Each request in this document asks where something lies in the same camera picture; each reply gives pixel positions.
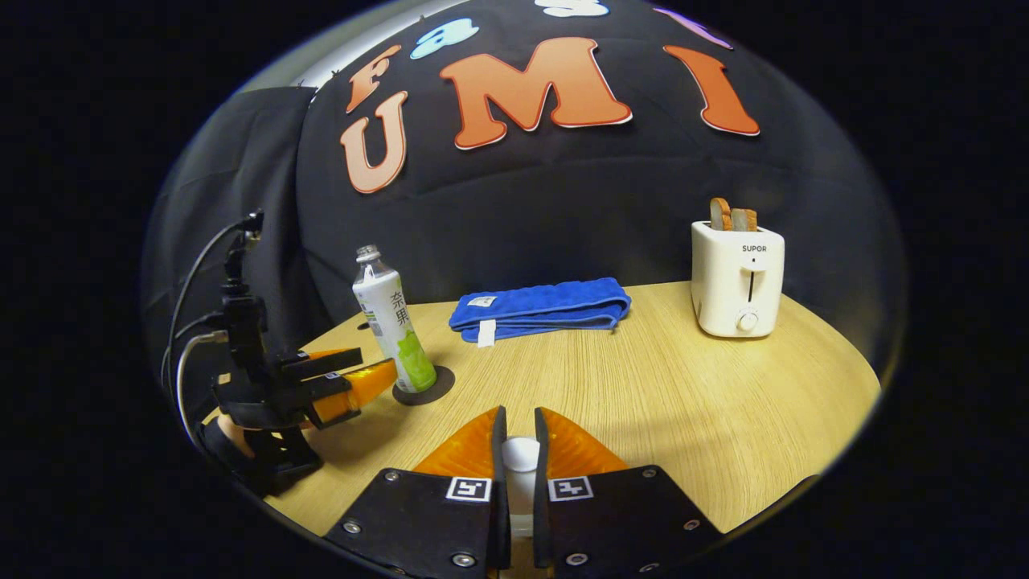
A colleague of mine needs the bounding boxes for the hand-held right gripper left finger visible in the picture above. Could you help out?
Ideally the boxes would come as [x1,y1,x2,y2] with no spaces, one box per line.
[324,405,511,579]

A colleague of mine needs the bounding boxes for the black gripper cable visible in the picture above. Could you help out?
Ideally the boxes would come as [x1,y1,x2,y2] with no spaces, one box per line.
[163,225,244,387]

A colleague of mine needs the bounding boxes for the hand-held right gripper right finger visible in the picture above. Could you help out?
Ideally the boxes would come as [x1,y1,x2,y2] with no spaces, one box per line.
[533,407,724,579]

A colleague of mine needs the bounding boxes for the clear water bottle green label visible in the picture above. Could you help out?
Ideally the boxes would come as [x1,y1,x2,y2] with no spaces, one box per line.
[352,244,437,394]

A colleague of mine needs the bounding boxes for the black backdrop cloth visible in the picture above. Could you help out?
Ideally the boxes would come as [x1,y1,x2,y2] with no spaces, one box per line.
[141,0,909,387]

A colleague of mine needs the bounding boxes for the cream toaster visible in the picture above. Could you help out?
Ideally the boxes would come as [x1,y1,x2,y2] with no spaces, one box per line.
[691,220,786,339]

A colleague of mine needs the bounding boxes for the folded blue towel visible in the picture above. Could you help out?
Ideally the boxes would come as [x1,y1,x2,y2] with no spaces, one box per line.
[449,277,633,348]

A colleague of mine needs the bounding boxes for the dark brown round coaster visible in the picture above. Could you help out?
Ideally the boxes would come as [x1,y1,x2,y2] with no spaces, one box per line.
[392,365,456,407]

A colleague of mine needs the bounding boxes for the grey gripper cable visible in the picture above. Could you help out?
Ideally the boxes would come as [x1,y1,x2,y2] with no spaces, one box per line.
[174,331,231,451]

